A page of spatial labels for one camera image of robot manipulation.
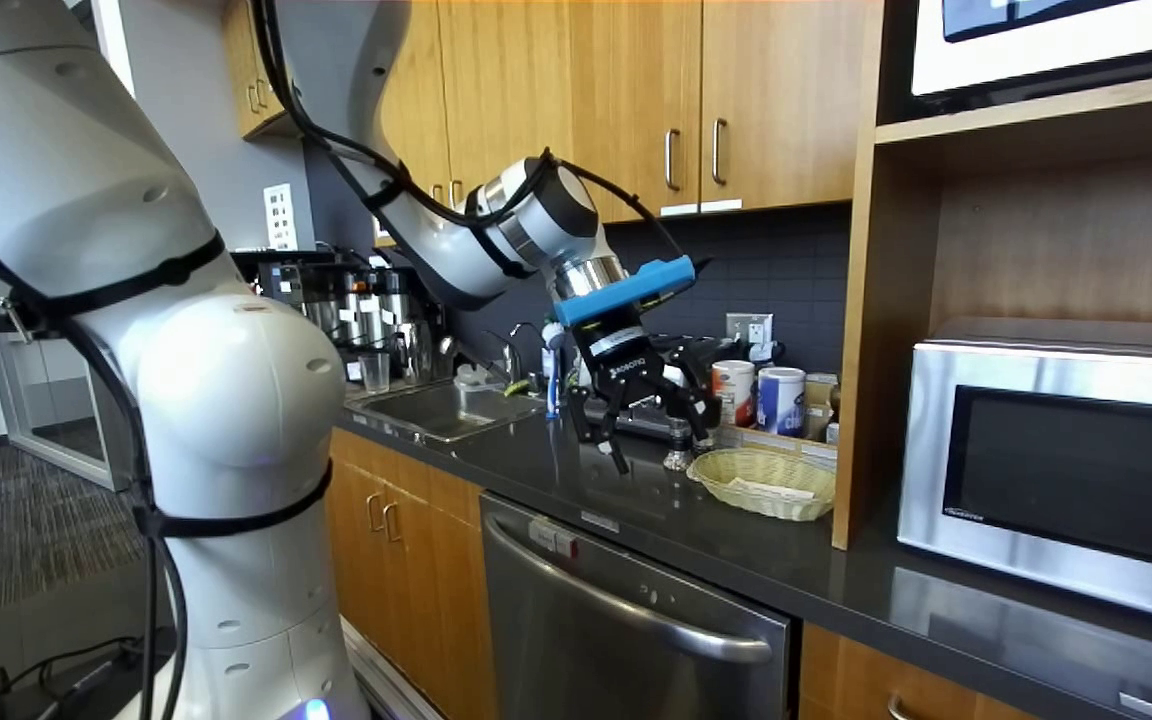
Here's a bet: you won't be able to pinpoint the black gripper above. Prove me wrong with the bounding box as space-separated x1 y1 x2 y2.
567 317 725 472

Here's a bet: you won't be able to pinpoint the stainless steel toaster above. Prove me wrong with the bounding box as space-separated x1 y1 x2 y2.
570 340 725 453

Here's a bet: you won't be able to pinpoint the white cup with red print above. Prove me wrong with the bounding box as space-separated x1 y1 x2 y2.
708 357 755 433

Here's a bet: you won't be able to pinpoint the yellow plastic container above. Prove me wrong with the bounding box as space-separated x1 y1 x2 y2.
685 438 838 529

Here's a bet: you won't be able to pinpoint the chrome faucet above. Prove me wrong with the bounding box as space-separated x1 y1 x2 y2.
490 317 530 391

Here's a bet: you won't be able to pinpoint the small beige jar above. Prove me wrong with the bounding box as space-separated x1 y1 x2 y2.
803 370 838 445

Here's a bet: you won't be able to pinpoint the stainless steel sink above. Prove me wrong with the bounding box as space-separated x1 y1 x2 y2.
348 374 539 453

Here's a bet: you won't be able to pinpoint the stainless steel dishwasher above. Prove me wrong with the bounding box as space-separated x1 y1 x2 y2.
479 490 799 720

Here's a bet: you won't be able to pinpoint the wooden shelf unit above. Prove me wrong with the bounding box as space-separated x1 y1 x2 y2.
829 0 1152 556

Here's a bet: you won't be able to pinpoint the black and chrome coffee machine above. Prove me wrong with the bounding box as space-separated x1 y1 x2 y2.
249 246 453 391

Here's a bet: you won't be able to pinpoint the wooden upper cabinets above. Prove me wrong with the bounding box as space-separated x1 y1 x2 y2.
220 0 873 250

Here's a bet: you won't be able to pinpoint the wooden base cabinet with drawer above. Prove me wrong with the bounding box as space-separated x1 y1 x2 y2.
796 620 1047 720

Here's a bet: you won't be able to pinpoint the stainless steel microwave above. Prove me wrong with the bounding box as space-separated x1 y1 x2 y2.
890 331 1152 637

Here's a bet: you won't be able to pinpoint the white framed appliance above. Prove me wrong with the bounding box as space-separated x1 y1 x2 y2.
909 0 1152 102

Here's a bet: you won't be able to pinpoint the glass partition door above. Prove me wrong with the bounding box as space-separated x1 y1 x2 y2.
0 171 110 490

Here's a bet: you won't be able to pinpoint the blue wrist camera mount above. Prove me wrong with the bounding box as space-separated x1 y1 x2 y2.
552 254 701 327

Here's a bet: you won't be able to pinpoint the white wall outlet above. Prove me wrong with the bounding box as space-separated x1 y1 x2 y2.
725 307 778 369

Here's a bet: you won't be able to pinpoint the white switch plate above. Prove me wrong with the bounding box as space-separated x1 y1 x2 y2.
260 181 304 254

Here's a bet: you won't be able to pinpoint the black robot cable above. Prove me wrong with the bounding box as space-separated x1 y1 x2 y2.
0 0 691 720

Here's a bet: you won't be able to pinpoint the black camera on tripod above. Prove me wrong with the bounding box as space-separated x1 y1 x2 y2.
0 283 70 344

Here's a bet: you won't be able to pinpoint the black cable bundle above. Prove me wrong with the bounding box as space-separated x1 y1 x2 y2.
0 637 166 720

